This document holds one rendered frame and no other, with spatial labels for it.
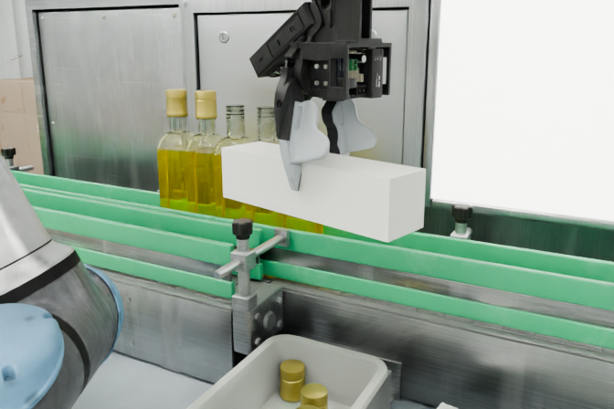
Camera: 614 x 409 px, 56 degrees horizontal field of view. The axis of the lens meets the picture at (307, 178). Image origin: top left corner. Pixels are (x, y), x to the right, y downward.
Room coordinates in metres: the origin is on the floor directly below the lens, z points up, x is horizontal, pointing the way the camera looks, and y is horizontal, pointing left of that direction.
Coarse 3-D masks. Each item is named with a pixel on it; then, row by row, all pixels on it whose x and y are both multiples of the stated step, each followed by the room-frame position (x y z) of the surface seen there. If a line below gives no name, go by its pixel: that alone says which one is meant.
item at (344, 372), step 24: (288, 336) 0.72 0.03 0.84; (264, 360) 0.68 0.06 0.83; (312, 360) 0.70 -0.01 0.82; (336, 360) 0.68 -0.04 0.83; (360, 360) 0.67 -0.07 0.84; (216, 384) 0.61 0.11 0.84; (240, 384) 0.63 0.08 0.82; (264, 384) 0.68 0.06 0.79; (336, 384) 0.68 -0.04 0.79; (360, 384) 0.66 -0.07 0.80; (192, 408) 0.56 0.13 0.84; (216, 408) 0.59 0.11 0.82; (240, 408) 0.63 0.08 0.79; (264, 408) 0.66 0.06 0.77; (288, 408) 0.66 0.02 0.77; (336, 408) 0.66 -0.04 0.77; (360, 408) 0.56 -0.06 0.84
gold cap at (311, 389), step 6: (306, 384) 0.65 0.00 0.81; (312, 384) 0.65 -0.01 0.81; (318, 384) 0.65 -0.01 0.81; (306, 390) 0.64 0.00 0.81; (312, 390) 0.64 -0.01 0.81; (318, 390) 0.64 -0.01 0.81; (324, 390) 0.64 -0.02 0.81; (306, 396) 0.62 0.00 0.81; (312, 396) 0.62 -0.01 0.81; (318, 396) 0.62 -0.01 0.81; (324, 396) 0.62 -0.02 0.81; (306, 402) 0.62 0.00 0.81; (312, 402) 0.62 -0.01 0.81; (318, 402) 0.62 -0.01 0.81; (324, 402) 0.62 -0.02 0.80; (324, 408) 0.62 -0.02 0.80
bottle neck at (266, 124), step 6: (258, 108) 0.87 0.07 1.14; (264, 108) 0.86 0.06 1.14; (270, 108) 0.86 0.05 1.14; (258, 114) 0.87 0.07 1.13; (264, 114) 0.86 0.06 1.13; (270, 114) 0.86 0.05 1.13; (258, 120) 0.87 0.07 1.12; (264, 120) 0.86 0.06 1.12; (270, 120) 0.86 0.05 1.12; (258, 126) 0.87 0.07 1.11; (264, 126) 0.86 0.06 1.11; (270, 126) 0.86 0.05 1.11; (258, 132) 0.87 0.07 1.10; (264, 132) 0.86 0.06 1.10; (270, 132) 0.86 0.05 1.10; (258, 138) 0.87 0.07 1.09; (264, 138) 0.86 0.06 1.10; (270, 138) 0.86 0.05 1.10
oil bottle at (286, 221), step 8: (280, 216) 0.83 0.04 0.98; (288, 216) 0.83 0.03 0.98; (280, 224) 0.83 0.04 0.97; (288, 224) 0.83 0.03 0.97; (296, 224) 0.82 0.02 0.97; (304, 224) 0.82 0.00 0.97; (312, 224) 0.83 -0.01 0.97; (320, 224) 0.85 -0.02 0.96; (312, 232) 0.83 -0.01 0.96; (320, 232) 0.85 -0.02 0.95
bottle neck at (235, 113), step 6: (228, 108) 0.89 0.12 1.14; (234, 108) 0.89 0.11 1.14; (240, 108) 0.89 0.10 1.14; (228, 114) 0.89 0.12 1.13; (234, 114) 0.89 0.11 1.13; (240, 114) 0.89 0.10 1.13; (228, 120) 0.89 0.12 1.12; (234, 120) 0.89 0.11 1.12; (240, 120) 0.89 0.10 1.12; (228, 126) 0.89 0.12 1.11; (234, 126) 0.89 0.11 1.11; (240, 126) 0.89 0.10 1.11; (228, 132) 0.89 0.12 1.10; (234, 132) 0.89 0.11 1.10; (240, 132) 0.89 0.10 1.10
